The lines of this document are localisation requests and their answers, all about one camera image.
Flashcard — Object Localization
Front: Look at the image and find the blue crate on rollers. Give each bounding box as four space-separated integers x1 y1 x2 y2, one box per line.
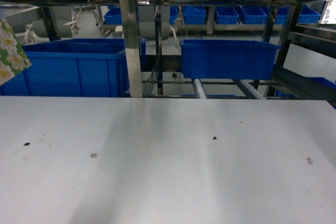
180 39 280 80

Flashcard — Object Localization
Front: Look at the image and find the left white roller rail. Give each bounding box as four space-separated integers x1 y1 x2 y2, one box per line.
192 79 207 99

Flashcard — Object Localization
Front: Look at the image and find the big blue crate at table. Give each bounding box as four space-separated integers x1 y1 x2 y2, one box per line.
0 38 148 98

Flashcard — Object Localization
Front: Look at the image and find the steel vertical post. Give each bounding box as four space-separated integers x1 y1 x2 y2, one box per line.
119 0 143 98

